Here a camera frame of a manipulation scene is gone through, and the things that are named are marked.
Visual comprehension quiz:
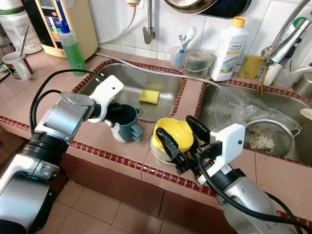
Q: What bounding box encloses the beige water purifier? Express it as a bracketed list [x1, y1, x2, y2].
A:
[22, 0, 99, 58]

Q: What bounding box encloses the round metal strainer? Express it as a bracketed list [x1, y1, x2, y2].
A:
[244, 119, 300, 157]

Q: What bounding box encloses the white printed mug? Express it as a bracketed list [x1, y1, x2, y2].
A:
[2, 52, 35, 81]

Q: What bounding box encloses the white ladle red tip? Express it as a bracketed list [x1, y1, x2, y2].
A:
[288, 66, 312, 75]

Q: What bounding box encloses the large white plastic jar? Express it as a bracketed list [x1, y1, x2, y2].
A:
[0, 0, 43, 55]

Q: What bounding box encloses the white plastic spatula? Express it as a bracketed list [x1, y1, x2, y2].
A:
[300, 108, 312, 121]

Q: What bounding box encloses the yellow plastic bowl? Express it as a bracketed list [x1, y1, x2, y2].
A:
[152, 117, 195, 152]

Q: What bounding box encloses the chrome pull-out faucet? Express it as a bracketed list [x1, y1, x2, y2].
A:
[261, 5, 312, 66]

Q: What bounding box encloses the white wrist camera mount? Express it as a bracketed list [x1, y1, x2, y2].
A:
[89, 75, 125, 122]
[197, 123, 246, 183]

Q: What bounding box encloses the clear plastic bucket container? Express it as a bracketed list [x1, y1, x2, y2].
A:
[183, 49, 215, 78]

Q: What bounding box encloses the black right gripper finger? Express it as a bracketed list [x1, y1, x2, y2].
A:
[155, 128, 185, 164]
[187, 116, 211, 146]

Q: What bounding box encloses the clear plastic bag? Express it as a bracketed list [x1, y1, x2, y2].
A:
[207, 85, 293, 132]

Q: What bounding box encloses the round steel plate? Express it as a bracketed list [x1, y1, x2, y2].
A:
[149, 141, 195, 164]

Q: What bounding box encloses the red-brown base cabinet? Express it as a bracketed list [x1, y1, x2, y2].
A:
[58, 151, 230, 234]

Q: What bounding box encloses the hanging black pan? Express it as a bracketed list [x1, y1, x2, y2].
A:
[205, 0, 252, 19]

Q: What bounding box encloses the white detergent bottle yellow cap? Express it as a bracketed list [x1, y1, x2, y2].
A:
[210, 16, 249, 82]

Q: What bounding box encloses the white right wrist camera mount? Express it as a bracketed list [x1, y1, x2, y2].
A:
[197, 123, 246, 183]

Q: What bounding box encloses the hanging steel wok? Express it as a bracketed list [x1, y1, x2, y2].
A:
[163, 0, 217, 14]

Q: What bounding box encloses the green dish soap bottle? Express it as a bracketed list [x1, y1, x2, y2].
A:
[58, 19, 87, 76]

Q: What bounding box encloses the clear plastic tumbler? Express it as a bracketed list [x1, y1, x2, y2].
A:
[274, 63, 298, 88]

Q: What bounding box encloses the large steel sink basin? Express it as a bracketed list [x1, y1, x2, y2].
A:
[197, 80, 312, 166]

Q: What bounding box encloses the thin metal stirrer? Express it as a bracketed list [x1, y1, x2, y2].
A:
[19, 25, 30, 58]

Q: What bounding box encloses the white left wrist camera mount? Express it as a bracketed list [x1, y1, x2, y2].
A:
[89, 75, 125, 122]

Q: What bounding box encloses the clear toothbrush cup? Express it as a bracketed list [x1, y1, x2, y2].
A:
[170, 46, 187, 70]

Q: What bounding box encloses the small steel sink basin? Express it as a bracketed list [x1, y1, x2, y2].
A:
[73, 61, 187, 122]

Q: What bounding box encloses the bright yellow dish sponge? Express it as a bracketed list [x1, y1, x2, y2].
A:
[139, 89, 160, 104]

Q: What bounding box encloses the white bottle green cap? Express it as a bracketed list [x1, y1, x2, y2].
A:
[262, 17, 308, 87]

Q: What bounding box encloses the chrome wall tap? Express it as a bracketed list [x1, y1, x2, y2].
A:
[143, 0, 156, 44]

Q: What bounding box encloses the blue-grey mug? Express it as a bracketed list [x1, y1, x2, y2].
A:
[111, 103, 144, 143]

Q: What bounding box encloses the beige purifier cord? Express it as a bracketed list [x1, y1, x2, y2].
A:
[97, 5, 137, 44]

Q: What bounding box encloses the steel cup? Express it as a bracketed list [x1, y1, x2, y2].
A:
[292, 73, 312, 98]

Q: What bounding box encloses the mustard yellow scouring pad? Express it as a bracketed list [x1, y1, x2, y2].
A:
[238, 55, 264, 79]

